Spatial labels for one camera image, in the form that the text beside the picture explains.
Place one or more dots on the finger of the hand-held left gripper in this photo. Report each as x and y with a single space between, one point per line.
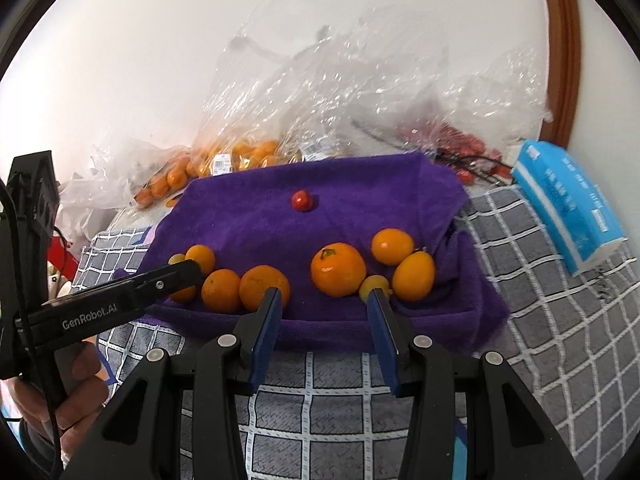
170 280

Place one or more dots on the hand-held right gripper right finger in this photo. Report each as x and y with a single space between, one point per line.
387 345

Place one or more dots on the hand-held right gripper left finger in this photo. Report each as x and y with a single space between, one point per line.
265 340

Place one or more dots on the orange tangerine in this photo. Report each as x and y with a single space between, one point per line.
262 282
221 290
202 256
184 295
338 268

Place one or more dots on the small yellow-green fruit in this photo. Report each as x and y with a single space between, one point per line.
372 283
176 259

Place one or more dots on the small orange kumquat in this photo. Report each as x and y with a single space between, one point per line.
392 246
413 276

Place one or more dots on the red cherry tomato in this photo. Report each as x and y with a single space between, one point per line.
302 200

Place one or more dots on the person's left hand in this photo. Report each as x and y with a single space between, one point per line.
85 390

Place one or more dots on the red paper bag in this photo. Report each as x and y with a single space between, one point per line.
62 262

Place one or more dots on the clear bag of tangerines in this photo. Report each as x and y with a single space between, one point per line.
165 177

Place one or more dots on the purple towel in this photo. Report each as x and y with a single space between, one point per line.
260 220

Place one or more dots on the grey checked star blanket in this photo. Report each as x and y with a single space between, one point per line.
550 335

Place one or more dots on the clear bag of kumquats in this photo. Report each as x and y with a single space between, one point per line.
260 110

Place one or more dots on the blue tissue pack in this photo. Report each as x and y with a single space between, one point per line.
565 205

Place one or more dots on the clear bag of red tomatoes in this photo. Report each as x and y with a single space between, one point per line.
450 110

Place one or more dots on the brown wooden door frame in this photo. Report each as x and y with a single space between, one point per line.
562 50

